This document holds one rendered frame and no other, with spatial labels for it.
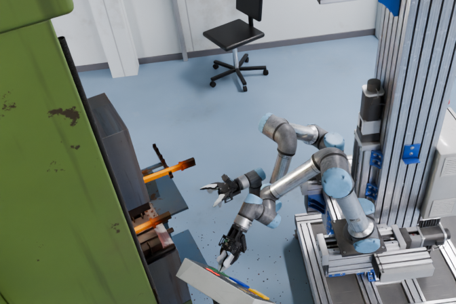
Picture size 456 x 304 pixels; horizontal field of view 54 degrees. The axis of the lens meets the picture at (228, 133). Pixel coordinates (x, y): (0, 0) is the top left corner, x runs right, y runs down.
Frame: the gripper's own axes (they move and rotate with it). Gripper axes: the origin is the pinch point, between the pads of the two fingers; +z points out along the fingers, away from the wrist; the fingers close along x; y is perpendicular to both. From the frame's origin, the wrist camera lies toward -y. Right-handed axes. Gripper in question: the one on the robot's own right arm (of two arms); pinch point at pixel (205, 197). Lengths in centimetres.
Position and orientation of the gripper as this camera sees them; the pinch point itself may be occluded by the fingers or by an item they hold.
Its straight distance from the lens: 234.5
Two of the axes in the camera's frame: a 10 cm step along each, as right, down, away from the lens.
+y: 1.0, 7.7, 6.3
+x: -4.8, -5.1, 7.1
